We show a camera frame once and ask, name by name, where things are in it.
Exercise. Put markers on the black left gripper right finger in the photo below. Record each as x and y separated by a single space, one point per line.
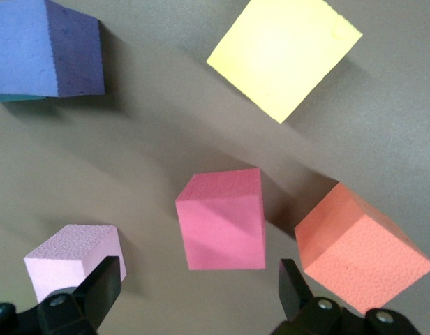
295 300

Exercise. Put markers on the pink foam cube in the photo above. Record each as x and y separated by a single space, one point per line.
61 258

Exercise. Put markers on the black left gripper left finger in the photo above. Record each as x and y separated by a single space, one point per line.
100 296

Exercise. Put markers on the blue foam cube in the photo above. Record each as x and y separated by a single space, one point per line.
12 98

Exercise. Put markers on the purple foam cube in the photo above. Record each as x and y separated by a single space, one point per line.
33 45

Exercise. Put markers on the orange foam cube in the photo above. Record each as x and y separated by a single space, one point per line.
358 251

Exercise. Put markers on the yellow foam cube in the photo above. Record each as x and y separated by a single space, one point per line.
281 56

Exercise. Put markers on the red foam cube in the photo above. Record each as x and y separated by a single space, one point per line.
218 227

